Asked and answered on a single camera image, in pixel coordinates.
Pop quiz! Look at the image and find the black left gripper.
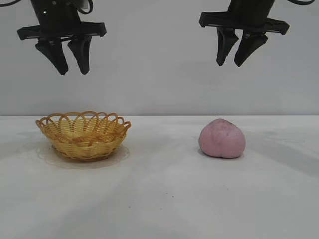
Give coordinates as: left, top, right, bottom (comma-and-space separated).
16, 0, 108, 76

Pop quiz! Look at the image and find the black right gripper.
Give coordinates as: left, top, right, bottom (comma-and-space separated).
199, 0, 291, 68

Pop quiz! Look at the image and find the yellow woven wicker basket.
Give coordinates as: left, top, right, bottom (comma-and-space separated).
35, 111, 132, 163

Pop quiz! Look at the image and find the pink peach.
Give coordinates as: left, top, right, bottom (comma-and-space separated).
198, 118, 247, 159

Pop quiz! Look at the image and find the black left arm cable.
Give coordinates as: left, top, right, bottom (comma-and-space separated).
76, 0, 94, 14

